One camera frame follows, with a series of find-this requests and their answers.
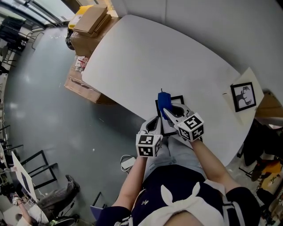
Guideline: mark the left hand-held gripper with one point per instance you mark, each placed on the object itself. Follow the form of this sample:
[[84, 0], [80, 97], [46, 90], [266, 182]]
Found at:
[[146, 146]]

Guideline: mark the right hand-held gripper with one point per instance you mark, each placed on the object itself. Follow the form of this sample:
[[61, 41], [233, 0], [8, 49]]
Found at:
[[191, 128]]

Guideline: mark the black framed nature print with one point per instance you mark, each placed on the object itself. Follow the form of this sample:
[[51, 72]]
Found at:
[[165, 130]]

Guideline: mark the blue cloth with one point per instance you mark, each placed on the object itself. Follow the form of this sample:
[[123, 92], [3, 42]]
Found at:
[[164, 101]]

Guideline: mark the person's right forearm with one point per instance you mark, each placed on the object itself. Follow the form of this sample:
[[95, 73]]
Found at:
[[214, 165]]

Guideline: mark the person's left forearm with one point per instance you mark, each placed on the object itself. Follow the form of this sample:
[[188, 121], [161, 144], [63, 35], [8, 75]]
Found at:
[[132, 181]]

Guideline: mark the light jeans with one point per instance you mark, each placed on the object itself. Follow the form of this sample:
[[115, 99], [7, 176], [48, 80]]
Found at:
[[177, 152]]

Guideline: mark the white power strip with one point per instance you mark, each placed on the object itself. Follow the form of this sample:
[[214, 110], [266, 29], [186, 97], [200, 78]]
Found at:
[[128, 164]]

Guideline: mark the navy top with white bow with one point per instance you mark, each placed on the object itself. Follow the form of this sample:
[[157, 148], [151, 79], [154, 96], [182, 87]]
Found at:
[[177, 178]]

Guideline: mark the white table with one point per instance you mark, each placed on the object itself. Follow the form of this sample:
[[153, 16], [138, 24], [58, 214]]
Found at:
[[143, 66]]

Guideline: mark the cream paper sheet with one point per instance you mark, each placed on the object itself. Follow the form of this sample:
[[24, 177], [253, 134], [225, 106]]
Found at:
[[245, 76]]

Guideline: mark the taped cardboard box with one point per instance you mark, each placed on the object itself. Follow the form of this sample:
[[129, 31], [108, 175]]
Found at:
[[81, 90]]

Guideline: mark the black office chair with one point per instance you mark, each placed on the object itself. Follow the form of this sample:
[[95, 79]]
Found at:
[[261, 141]]

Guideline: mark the flat cardboard sheet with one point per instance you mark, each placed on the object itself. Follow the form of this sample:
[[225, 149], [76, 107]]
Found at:
[[269, 106]]

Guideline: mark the crumpled plastic wrappers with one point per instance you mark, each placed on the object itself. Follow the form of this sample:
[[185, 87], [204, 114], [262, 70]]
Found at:
[[80, 62]]

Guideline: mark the blue chair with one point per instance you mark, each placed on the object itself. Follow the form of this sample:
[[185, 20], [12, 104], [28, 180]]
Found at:
[[97, 212]]

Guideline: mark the large brown cardboard box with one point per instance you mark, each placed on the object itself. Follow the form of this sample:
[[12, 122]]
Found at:
[[86, 44]]

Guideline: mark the orange bag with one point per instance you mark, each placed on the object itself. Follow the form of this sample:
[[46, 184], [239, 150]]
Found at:
[[272, 172]]

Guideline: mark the black rubbish bag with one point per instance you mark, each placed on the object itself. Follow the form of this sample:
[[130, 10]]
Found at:
[[69, 39]]

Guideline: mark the flat cardboard box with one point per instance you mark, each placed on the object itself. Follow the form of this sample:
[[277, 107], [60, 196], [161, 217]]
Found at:
[[90, 19]]

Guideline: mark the black round stool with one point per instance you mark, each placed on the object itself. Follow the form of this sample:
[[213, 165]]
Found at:
[[64, 220]]

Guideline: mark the yellow plastic bin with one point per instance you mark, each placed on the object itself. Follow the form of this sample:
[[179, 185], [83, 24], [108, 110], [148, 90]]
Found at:
[[75, 18]]

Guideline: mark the white desk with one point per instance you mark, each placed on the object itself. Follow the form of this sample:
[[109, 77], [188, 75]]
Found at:
[[22, 174]]

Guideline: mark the glass sliding door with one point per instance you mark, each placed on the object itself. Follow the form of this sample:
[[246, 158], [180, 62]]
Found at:
[[44, 11]]

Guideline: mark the clothes rack with dark clothes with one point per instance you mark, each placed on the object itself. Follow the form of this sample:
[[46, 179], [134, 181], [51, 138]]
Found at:
[[15, 31]]

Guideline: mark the black framed deer picture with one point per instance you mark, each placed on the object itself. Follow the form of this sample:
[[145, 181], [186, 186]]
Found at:
[[243, 97]]

